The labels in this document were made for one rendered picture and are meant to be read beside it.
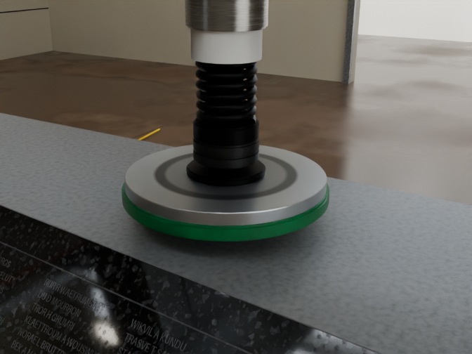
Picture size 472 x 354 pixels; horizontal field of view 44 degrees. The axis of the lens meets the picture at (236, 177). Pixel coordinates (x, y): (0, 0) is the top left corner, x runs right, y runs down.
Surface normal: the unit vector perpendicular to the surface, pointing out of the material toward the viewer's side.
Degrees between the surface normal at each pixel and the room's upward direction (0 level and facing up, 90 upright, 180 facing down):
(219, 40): 90
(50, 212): 0
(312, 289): 0
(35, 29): 90
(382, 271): 0
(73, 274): 45
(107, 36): 90
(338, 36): 90
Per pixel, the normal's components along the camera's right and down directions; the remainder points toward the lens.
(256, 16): 0.69, 0.26
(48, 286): -0.40, -0.47
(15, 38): 0.88, 0.18
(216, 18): -0.21, 0.34
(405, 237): 0.01, -0.94
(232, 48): 0.18, 0.35
